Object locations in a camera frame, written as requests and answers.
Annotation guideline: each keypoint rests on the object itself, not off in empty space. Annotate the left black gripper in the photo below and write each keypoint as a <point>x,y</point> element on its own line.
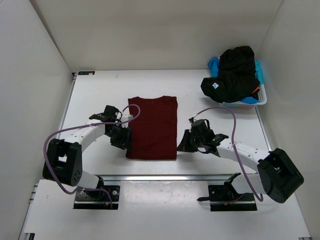
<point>124,141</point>

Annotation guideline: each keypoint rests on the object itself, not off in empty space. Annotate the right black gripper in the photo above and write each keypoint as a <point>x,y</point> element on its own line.
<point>185,146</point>

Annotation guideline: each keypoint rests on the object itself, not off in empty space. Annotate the dark red t shirt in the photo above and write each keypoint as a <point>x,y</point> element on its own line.
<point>154,132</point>

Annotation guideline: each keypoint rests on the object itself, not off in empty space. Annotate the black t shirt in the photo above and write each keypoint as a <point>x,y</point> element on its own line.
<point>236,76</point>

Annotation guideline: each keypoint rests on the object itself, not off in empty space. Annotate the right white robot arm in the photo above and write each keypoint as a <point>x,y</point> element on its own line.
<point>275,174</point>

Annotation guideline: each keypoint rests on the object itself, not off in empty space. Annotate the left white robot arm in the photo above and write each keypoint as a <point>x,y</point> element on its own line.
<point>64,157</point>

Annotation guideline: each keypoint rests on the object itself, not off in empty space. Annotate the blue t shirt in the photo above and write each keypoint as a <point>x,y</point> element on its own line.
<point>213,66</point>

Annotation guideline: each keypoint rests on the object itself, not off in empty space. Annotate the black label sticker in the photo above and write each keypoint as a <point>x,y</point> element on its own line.
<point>86,73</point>

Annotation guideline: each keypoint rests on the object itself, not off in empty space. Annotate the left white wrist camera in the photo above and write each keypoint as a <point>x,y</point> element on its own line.
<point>126,118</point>

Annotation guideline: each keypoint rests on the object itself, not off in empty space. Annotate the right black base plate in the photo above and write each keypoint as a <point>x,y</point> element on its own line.
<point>222,199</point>

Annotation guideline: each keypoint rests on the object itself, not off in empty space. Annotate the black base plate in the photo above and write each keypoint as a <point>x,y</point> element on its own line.
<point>222,199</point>
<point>98,200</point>

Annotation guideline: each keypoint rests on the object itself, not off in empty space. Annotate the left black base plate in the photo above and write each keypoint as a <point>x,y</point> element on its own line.
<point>98,200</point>

